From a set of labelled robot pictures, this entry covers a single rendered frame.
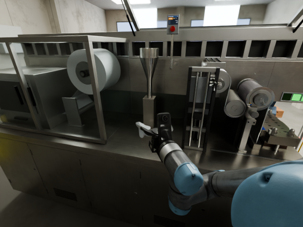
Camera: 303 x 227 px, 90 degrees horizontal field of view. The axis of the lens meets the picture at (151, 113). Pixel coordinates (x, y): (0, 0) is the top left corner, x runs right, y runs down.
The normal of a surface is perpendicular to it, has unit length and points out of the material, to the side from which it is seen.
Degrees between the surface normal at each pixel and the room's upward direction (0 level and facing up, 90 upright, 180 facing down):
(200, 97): 90
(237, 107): 90
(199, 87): 90
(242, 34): 90
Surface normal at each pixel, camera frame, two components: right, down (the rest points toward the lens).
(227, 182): -0.96, -0.26
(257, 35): -0.26, 0.40
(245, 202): -0.95, 0.01
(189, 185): 0.30, 0.39
